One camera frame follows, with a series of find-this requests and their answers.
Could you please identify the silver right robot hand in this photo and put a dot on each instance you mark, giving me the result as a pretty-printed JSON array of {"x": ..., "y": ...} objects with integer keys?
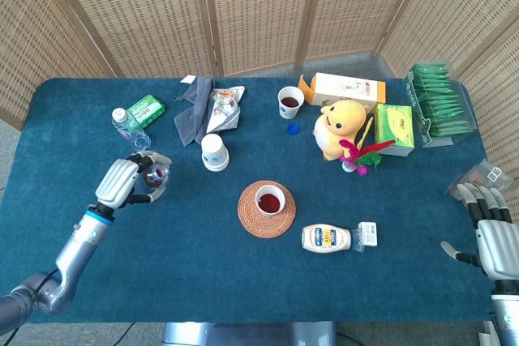
[{"x": 498, "y": 249}]

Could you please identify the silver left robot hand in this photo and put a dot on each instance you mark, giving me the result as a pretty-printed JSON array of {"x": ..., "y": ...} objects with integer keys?
[{"x": 115, "y": 184}]

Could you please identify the bottle of brown tea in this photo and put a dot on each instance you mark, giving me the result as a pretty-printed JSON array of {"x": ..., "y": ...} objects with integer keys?
[{"x": 156, "y": 178}]

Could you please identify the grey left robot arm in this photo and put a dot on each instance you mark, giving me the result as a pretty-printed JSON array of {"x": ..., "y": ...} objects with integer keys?
[{"x": 77, "y": 244}]

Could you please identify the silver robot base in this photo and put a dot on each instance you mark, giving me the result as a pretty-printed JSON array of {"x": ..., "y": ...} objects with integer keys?
[{"x": 243, "y": 336}]

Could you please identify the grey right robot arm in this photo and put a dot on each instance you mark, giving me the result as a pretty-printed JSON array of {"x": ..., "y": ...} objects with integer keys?
[{"x": 507, "y": 313}]

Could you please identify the clear water bottle white cap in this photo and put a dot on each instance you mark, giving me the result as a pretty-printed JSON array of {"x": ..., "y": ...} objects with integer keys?
[{"x": 127, "y": 127}]

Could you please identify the paper cup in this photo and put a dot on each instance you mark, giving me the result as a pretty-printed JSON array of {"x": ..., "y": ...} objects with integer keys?
[
  {"x": 269, "y": 202},
  {"x": 290, "y": 113}
]

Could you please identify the white mayonnaise squeeze bottle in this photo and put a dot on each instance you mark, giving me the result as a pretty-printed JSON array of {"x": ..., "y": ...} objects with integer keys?
[{"x": 324, "y": 237}]

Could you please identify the blue bottle cap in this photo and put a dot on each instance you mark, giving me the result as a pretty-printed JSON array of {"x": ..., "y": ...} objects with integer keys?
[{"x": 292, "y": 129}]

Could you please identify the clear plastic box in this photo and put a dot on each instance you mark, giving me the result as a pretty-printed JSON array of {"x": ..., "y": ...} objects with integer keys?
[{"x": 486, "y": 173}]

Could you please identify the green tissue pack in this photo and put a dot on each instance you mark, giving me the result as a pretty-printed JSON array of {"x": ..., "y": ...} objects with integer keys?
[{"x": 148, "y": 109}]

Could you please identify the grey cloth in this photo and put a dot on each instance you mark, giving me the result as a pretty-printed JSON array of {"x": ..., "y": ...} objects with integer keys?
[{"x": 194, "y": 119}]

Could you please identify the stack of inverted paper cups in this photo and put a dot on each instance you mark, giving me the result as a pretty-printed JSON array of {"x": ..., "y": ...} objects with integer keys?
[{"x": 215, "y": 153}]

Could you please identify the blue table cloth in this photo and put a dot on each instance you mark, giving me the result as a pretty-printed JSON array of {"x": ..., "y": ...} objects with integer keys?
[{"x": 202, "y": 273}]

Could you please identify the white paper scrap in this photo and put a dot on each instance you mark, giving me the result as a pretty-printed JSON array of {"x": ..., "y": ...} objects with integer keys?
[{"x": 187, "y": 79}]

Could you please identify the crumpled white snack bag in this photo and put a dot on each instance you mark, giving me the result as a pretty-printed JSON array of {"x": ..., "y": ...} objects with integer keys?
[{"x": 225, "y": 113}]

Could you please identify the small white labelled box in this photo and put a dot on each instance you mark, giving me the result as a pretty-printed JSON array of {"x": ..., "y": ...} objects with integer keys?
[{"x": 369, "y": 234}]

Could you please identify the round woven rattan coaster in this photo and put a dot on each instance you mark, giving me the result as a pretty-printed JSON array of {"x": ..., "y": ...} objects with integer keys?
[{"x": 251, "y": 224}]

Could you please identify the box of green tea sachets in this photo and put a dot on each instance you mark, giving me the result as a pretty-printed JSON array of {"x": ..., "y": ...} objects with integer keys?
[{"x": 442, "y": 111}]

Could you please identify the green tissue box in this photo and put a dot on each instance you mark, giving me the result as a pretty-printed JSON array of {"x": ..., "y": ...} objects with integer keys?
[{"x": 393, "y": 127}]

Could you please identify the colourful feather shuttlecock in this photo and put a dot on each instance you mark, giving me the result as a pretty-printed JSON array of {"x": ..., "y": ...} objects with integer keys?
[{"x": 357, "y": 159}]

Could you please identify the yellow plush toy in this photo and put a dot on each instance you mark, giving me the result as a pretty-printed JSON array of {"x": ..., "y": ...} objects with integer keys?
[{"x": 340, "y": 127}]

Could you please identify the orange and white carton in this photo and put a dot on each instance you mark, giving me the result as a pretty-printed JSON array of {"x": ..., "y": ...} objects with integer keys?
[{"x": 344, "y": 86}]

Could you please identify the woven bamboo folding screen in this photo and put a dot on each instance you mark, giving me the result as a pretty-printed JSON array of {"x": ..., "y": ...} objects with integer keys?
[{"x": 259, "y": 5}]

